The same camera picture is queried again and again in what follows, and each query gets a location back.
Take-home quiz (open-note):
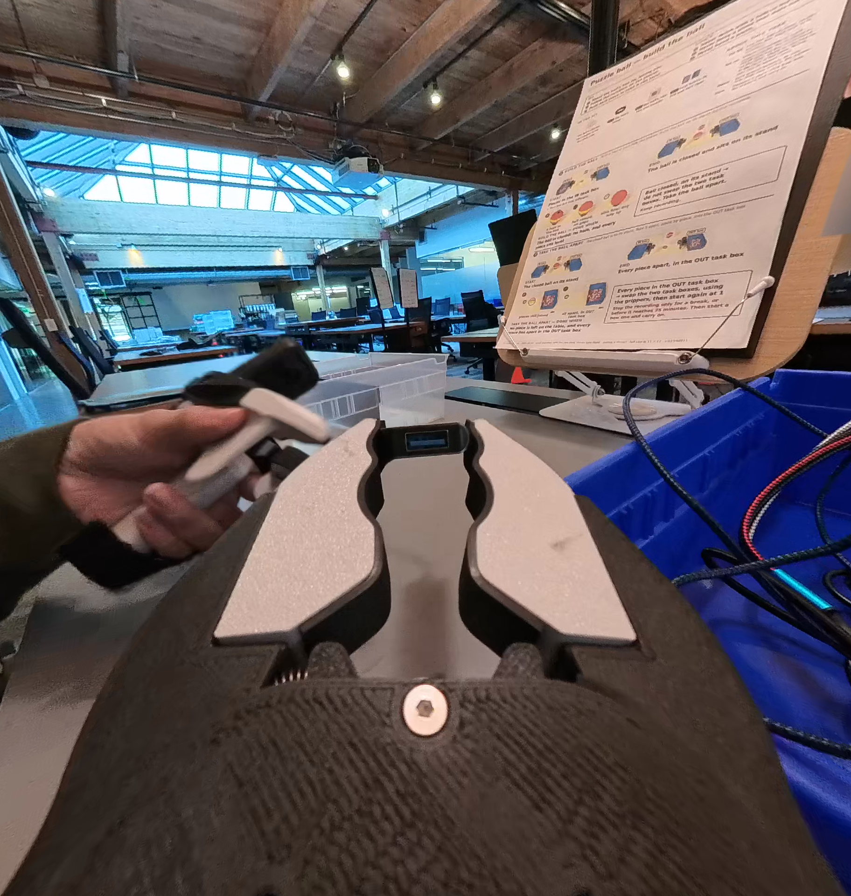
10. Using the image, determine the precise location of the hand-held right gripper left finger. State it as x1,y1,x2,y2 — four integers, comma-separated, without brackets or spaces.
212,419,393,673

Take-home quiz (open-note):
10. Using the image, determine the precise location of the black office chair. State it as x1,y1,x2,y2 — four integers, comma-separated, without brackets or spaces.
0,297,119,401

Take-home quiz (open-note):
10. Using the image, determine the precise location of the printed instruction sheet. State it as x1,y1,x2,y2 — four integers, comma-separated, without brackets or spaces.
495,0,850,352

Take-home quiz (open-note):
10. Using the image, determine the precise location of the blue plastic bin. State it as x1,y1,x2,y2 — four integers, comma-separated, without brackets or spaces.
565,369,851,896

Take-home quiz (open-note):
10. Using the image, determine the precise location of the teal striped cable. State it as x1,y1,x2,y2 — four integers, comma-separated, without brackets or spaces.
772,567,836,613

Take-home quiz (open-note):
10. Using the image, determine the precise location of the black monitor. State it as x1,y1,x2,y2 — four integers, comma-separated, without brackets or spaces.
488,210,538,268

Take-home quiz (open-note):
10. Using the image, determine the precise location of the instruction sheet on stand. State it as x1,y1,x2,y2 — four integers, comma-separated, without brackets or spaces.
495,0,851,438

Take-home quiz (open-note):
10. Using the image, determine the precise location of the white braided cable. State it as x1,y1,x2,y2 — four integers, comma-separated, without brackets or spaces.
814,406,851,449

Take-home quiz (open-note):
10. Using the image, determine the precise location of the black USB adapter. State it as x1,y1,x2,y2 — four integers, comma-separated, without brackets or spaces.
375,422,470,457

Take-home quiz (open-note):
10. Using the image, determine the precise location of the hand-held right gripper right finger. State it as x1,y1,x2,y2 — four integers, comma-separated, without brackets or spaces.
459,419,638,662

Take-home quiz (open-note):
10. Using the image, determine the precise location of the clear plastic bin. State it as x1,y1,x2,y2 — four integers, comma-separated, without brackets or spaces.
296,352,449,429

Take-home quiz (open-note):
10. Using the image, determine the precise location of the red striped cable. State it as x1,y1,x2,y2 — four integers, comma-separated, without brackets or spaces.
742,428,851,561

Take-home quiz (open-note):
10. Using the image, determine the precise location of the grey desk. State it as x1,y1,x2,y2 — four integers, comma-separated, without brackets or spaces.
0,353,685,785

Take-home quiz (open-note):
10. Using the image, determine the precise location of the ceiling projector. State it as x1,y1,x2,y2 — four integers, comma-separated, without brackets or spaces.
331,155,386,191

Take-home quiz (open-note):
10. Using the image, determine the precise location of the person's left hand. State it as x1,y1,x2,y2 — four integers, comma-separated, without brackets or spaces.
56,405,272,561

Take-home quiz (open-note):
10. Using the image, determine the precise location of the black cable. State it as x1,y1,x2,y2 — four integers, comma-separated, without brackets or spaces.
702,392,851,673

